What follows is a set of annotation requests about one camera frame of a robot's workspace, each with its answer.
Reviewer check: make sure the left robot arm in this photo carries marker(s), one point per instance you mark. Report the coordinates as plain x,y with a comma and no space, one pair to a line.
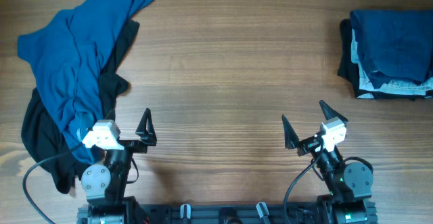
105,183

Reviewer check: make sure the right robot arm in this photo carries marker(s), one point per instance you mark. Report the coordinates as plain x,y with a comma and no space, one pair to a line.
349,180

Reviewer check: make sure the folded black garment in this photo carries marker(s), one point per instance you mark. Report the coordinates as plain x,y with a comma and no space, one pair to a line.
350,71

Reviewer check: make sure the folded navy garment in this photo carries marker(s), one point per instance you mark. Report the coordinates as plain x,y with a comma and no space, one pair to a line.
394,45

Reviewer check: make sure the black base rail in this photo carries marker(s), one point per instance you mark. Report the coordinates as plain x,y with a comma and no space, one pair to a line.
297,212

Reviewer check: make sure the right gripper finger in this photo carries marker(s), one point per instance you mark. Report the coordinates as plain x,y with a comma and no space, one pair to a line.
290,137
330,113

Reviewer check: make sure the blue t-shirt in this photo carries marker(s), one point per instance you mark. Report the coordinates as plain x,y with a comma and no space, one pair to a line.
66,58

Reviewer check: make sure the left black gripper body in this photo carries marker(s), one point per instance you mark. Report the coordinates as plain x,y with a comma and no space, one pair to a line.
134,146

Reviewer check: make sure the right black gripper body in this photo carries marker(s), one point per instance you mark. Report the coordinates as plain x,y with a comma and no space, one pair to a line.
307,145

